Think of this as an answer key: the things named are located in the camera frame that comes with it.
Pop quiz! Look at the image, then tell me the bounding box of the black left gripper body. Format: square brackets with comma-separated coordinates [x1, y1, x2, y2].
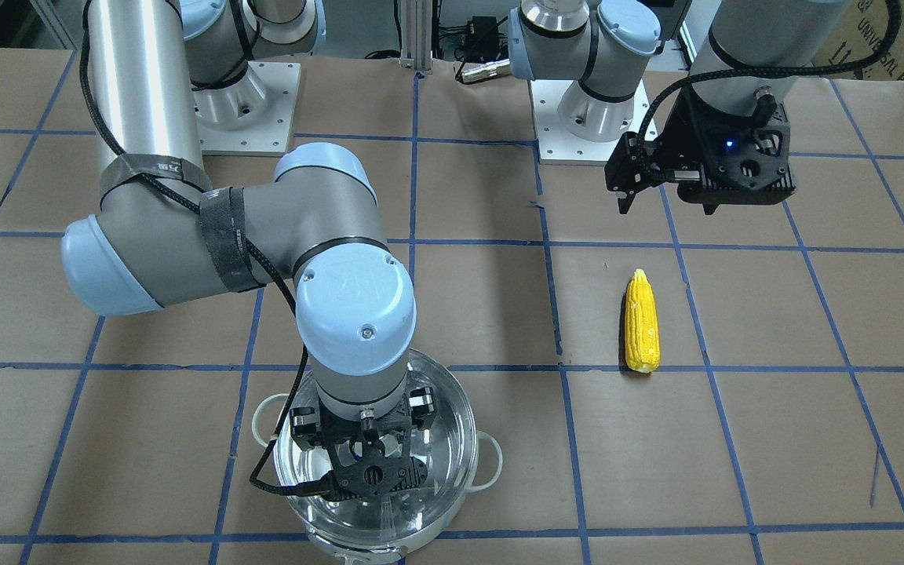
[639, 86, 735, 187]

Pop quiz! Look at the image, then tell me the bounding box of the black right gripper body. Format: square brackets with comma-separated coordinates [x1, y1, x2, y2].
[288, 377, 437, 464]

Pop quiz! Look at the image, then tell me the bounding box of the yellow corn cob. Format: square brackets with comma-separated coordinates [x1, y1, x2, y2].
[623, 268, 662, 374]

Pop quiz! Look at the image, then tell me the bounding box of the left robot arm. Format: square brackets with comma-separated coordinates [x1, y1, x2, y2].
[507, 1, 903, 215]

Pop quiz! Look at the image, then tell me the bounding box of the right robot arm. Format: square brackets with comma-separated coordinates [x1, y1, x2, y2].
[60, 1, 417, 425]

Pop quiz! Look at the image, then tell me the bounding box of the pale green cooking pot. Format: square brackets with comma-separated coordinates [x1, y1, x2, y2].
[252, 349, 504, 565]

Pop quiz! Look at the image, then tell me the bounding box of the black power adapter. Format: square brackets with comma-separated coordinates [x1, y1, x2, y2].
[464, 16, 499, 53]

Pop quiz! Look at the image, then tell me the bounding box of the cardboard box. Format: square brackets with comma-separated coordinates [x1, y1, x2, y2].
[813, 0, 904, 83]

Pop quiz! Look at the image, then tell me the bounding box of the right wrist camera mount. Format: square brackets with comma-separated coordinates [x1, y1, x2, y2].
[322, 406, 429, 503]

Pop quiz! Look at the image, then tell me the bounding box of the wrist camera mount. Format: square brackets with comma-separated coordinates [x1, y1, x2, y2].
[677, 86, 796, 215]
[322, 406, 429, 503]

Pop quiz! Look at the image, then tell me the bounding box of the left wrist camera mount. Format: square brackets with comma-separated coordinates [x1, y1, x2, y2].
[677, 86, 796, 215]

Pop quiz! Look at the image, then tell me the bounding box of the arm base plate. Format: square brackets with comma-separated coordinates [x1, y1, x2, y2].
[193, 61, 301, 157]
[530, 80, 649, 166]

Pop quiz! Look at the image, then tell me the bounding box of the aluminium frame post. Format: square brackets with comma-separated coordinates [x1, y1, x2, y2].
[397, 0, 436, 75]

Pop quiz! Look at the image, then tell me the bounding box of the aluminium frame rail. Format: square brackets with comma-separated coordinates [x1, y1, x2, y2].
[0, 1, 85, 50]

